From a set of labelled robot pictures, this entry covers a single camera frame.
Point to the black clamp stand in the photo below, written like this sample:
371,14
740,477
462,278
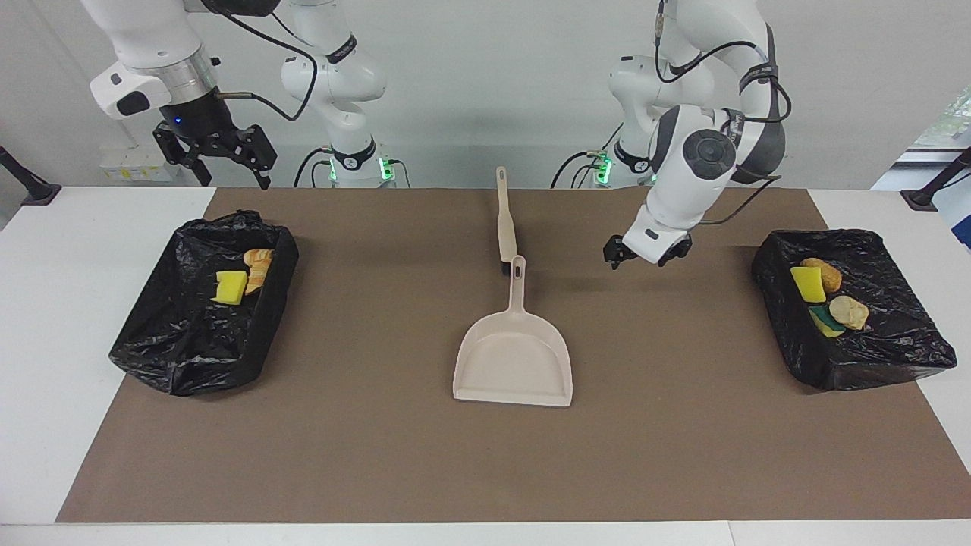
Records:
922,199
34,189

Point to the corn cob bread piece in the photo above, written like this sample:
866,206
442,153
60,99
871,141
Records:
831,277

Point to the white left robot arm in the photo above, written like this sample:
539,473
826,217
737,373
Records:
690,174

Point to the striped toy croissant piece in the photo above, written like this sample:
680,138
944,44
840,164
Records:
850,312

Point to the beige hand brush black bristles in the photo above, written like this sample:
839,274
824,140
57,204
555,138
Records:
505,220

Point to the blue plastic item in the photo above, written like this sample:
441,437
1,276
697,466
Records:
963,227

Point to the small green yellow sponge piece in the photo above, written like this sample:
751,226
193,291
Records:
808,284

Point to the white wall socket box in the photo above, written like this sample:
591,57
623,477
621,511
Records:
129,165

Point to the large torn green yellow sponge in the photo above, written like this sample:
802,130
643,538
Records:
827,322

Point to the beige plastic dustpan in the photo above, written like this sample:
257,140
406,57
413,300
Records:
513,356

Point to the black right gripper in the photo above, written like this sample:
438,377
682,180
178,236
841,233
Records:
201,121

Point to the large brown paper mat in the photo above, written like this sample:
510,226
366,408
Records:
485,455

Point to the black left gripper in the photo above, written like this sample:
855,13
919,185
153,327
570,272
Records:
671,246

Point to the black bag lined bin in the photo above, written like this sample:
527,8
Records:
182,341
880,334

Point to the torn cream foam bread piece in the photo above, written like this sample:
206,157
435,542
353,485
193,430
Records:
256,280
259,257

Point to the plain yellow sponge piece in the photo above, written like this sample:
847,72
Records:
230,288

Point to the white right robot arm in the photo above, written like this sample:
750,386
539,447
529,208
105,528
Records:
152,53

